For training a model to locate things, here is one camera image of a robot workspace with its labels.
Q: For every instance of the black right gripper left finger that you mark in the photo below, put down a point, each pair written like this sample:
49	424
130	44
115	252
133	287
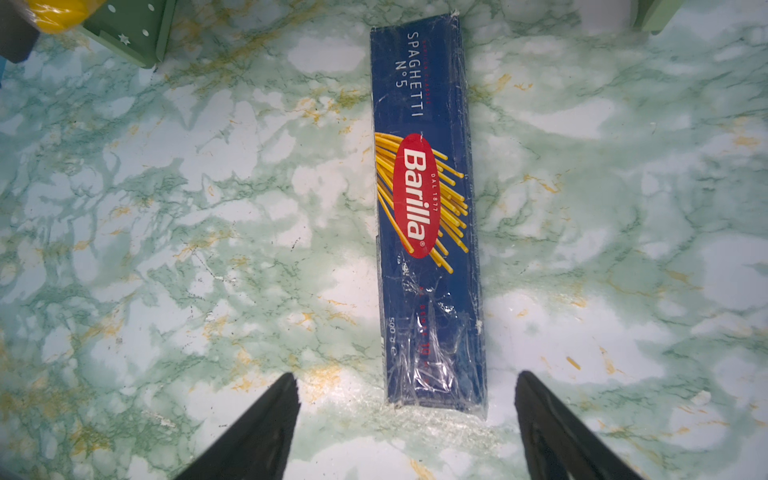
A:
257	445

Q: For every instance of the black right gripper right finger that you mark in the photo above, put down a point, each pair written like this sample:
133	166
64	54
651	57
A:
557	444

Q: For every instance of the dark blue spaghetti box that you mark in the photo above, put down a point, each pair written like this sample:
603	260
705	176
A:
431	325

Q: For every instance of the yellow label spaghetti bag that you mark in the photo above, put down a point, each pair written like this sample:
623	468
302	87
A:
57	16

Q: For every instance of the green wooden shelf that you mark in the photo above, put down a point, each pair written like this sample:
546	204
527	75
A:
138	30

